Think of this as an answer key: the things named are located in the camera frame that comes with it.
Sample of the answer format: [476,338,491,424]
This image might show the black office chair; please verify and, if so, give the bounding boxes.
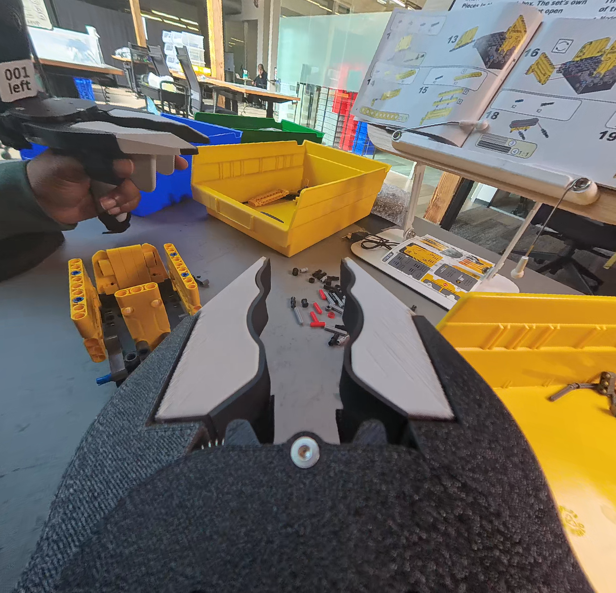
[510,203,616,295]

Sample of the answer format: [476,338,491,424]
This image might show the wooden post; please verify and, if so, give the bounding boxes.
[423,172,463,225]

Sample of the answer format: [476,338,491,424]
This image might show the stack of clear storage boxes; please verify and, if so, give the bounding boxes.
[163,30,206,70]

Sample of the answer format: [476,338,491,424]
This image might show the pile of mixed lego parts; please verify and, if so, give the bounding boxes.
[549,371,616,417]

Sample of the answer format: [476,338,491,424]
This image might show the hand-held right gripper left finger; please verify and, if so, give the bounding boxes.
[154,256,275,445]

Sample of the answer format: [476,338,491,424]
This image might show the wooden pillar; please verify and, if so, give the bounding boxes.
[205,0,226,81]
[124,0,148,48]

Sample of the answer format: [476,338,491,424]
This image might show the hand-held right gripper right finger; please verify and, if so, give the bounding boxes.
[338,257,455,444]

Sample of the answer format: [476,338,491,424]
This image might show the lego sticker sheet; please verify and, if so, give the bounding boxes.
[382,234,495,310]

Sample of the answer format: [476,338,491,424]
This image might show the yellow black lego model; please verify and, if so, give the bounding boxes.
[68,243,210,387]

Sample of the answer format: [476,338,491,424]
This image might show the orange lego frame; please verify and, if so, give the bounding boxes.
[247,189,291,208]

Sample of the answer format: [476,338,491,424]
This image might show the clear bubble wrap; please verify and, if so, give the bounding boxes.
[372,184,412,223]

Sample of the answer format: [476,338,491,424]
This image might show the stack of red crates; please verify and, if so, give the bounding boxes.
[332,90,359,151]

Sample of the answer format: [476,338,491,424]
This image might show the group of black office chairs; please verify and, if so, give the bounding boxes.
[127,44,215,117]

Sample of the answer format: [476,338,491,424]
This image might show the green plastic bin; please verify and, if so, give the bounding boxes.
[195,112,325,145]

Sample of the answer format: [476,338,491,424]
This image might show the person's left hand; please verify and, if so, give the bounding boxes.
[26,149,142,226]

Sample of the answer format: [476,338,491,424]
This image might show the yellow plastic bin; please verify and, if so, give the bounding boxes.
[435,292,616,593]
[191,140,391,258]

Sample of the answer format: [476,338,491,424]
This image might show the blue plastic bin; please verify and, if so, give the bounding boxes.
[19,113,243,217]

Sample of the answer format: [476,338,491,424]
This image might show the pile of small lego pins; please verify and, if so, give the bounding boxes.
[290,266,354,347]

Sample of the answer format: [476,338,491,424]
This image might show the lego instruction booklet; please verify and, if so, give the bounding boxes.
[351,1,616,190]

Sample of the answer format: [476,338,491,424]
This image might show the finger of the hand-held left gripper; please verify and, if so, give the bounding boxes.
[115,131,199,193]
[102,109,211,145]

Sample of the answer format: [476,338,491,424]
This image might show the long wooden desk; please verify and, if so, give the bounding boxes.
[200,76,300,118]

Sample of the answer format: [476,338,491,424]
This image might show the handwritten whiteboard sign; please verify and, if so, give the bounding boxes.
[7,0,54,29]

